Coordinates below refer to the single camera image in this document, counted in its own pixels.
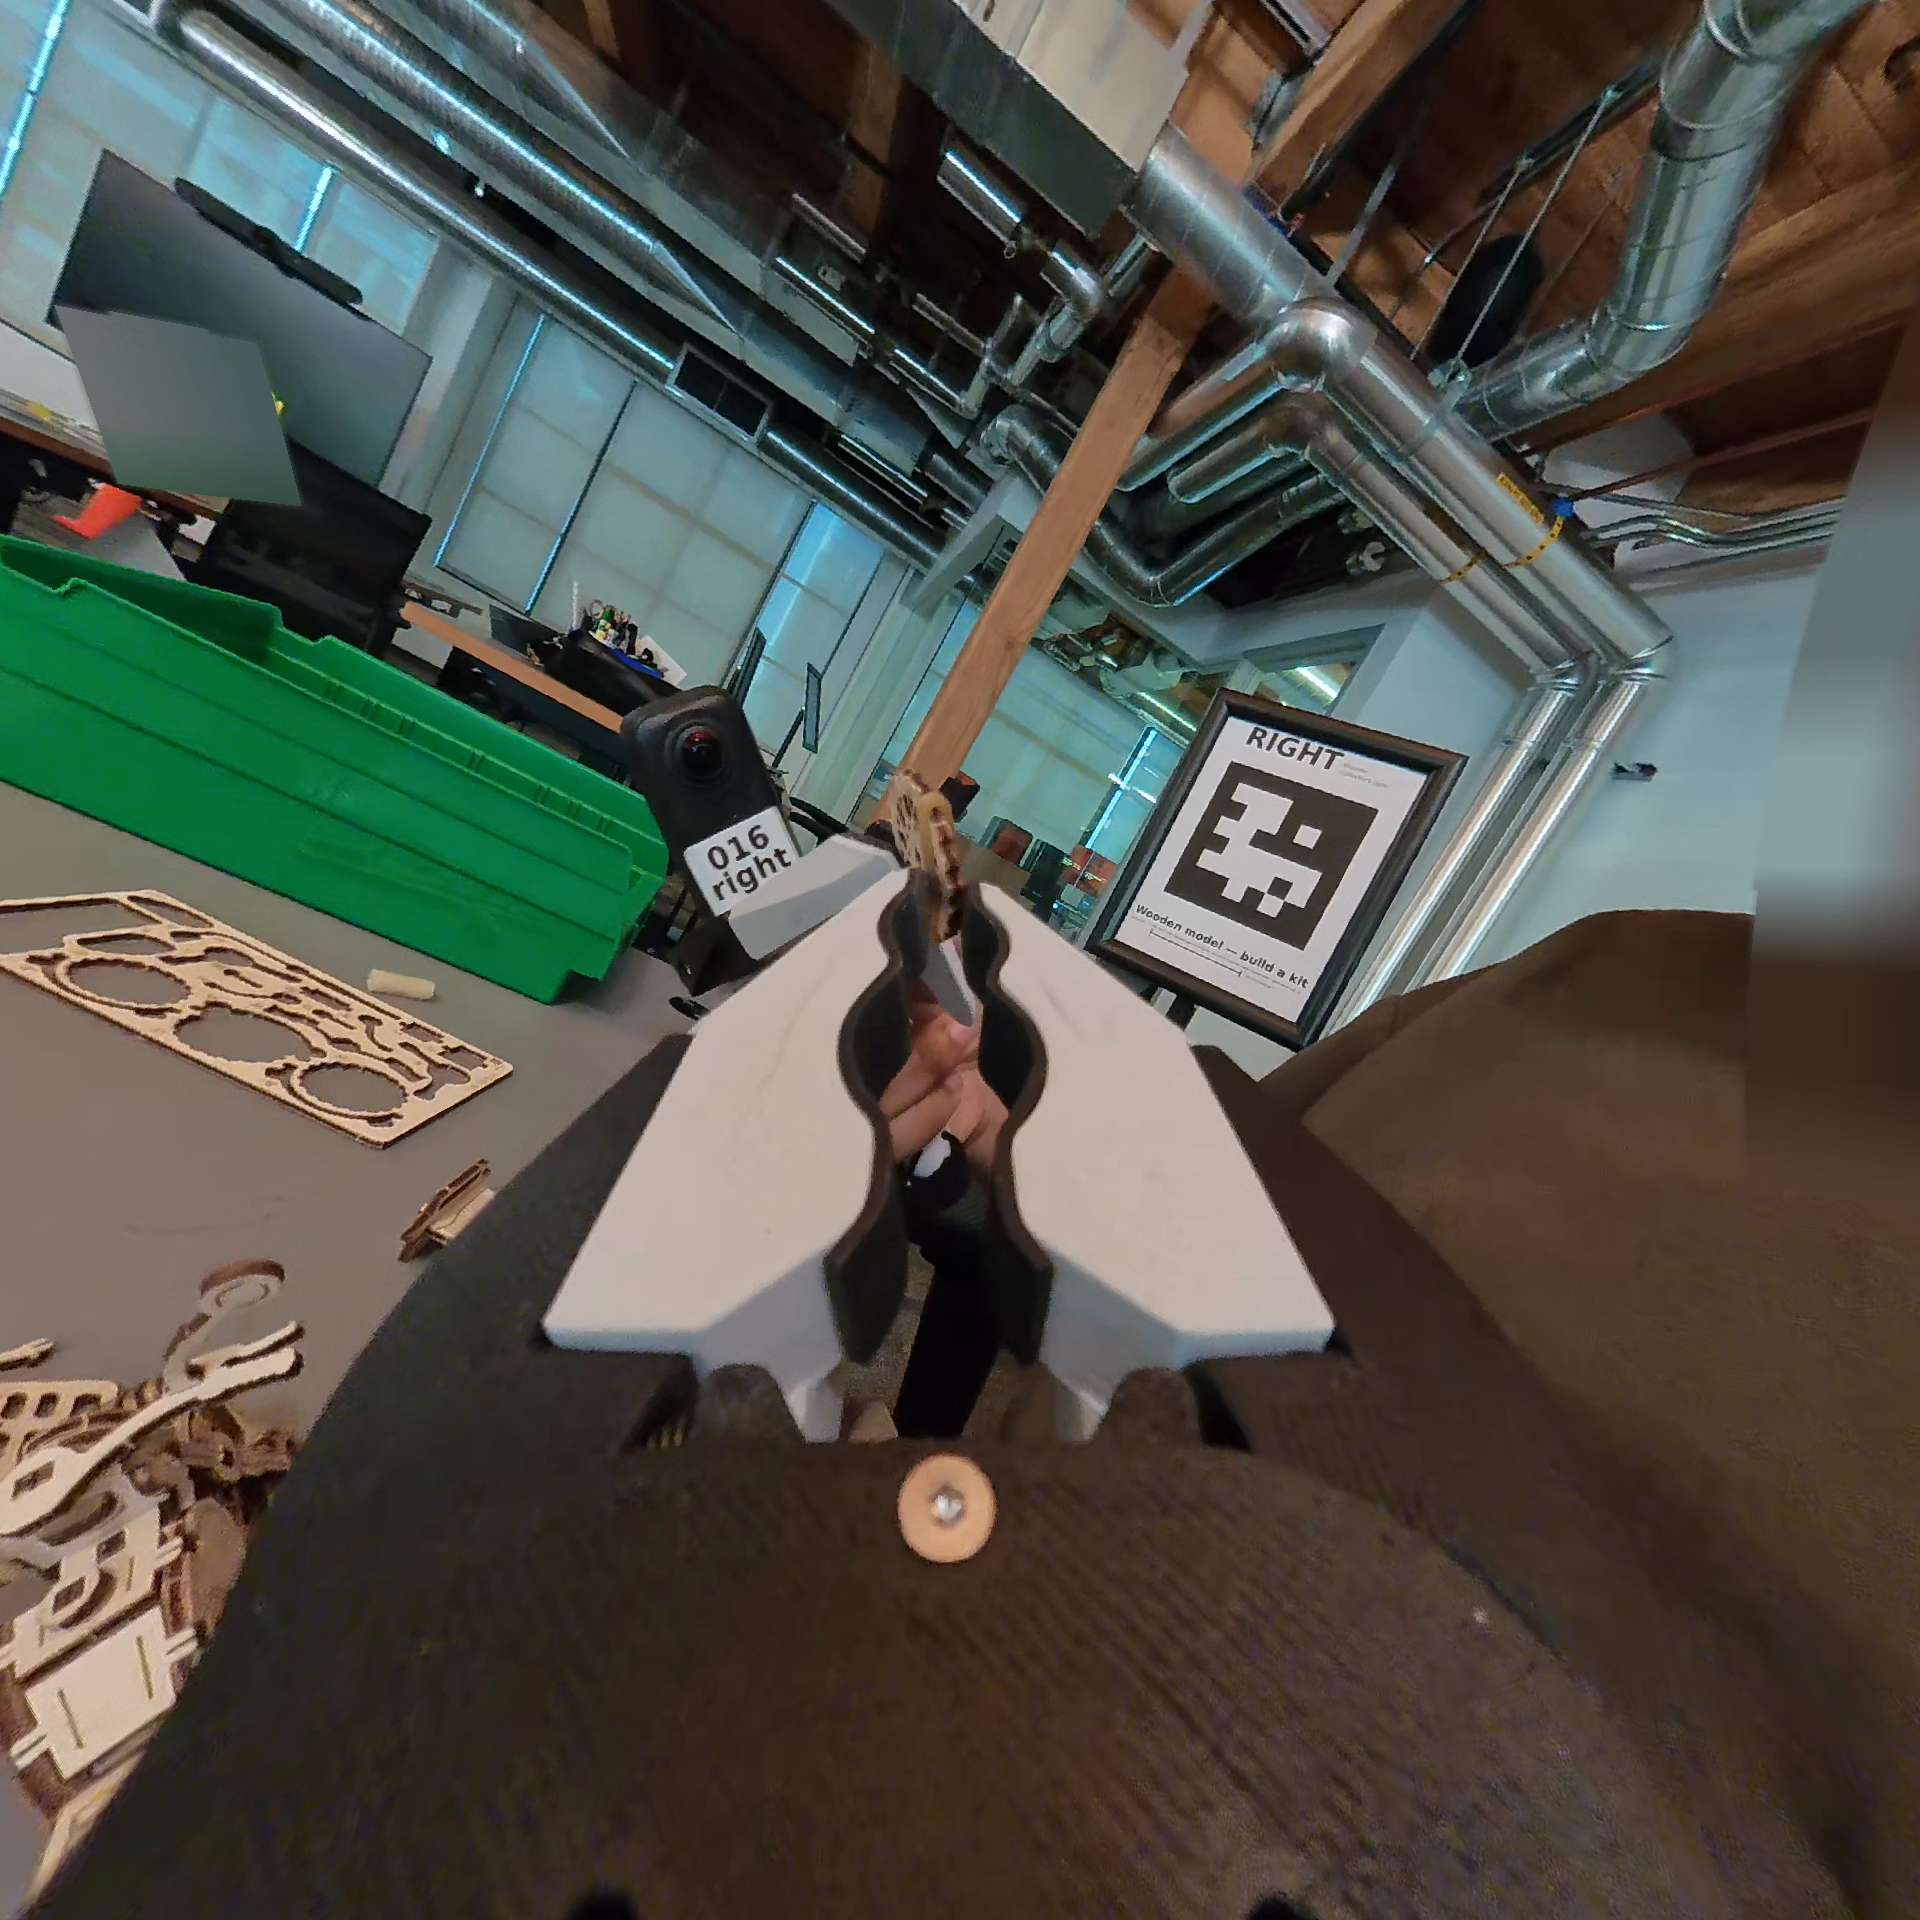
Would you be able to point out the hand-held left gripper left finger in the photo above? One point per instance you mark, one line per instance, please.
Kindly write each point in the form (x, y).
(708, 1216)

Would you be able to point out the cluster of silver duct pipes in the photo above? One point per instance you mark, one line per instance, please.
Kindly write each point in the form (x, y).
(1349, 376)

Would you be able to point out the small wooden gear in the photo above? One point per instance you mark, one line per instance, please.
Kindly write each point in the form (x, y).
(932, 847)

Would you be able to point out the black wall monitor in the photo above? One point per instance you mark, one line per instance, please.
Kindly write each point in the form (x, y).
(361, 361)

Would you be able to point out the empty wooden parts sheet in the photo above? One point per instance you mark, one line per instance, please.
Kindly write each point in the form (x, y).
(44, 938)

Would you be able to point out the short wooden workbench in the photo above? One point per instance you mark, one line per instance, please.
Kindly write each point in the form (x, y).
(494, 647)

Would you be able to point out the rectangular metal air duct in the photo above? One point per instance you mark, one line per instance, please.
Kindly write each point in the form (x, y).
(1051, 77)

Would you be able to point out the black framed tag sign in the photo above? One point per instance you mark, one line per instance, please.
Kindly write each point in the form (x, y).
(1276, 858)

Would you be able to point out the small beige cylinder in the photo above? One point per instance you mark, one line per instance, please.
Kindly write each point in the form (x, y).
(402, 984)

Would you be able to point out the black organizer bag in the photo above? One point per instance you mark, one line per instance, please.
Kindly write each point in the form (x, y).
(599, 647)

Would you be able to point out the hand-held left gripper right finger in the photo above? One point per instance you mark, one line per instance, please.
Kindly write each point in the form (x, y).
(1169, 1216)

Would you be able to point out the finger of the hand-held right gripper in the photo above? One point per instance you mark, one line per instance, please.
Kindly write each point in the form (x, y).
(947, 992)
(817, 900)

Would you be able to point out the green plastic bin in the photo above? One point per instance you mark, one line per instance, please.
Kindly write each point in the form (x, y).
(301, 748)

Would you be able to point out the wooden support post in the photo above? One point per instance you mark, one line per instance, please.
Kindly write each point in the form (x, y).
(1079, 495)

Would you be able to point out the person's right hand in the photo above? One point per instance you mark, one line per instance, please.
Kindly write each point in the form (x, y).
(932, 1088)

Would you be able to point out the grey desk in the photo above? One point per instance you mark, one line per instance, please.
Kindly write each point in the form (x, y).
(180, 1201)

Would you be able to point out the ribbed wooden part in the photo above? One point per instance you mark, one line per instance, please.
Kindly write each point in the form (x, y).
(447, 1213)

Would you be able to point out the wooden motorcycle model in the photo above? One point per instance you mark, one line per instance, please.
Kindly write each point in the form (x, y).
(107, 1666)

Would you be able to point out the orange traffic cone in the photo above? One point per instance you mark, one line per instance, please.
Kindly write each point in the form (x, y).
(92, 515)

